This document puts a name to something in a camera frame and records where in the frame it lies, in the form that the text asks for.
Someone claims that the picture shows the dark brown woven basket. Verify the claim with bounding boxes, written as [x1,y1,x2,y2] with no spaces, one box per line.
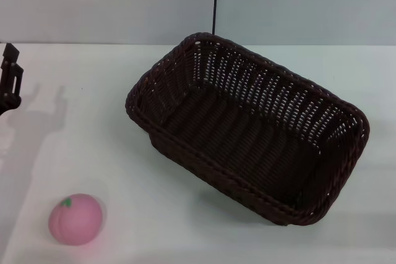
[124,32,371,227]

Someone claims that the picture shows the pink toy peach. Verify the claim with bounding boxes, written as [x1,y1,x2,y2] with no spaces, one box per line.
[48,192,104,246]

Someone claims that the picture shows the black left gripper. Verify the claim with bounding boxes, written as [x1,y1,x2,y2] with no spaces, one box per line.
[0,43,24,115]

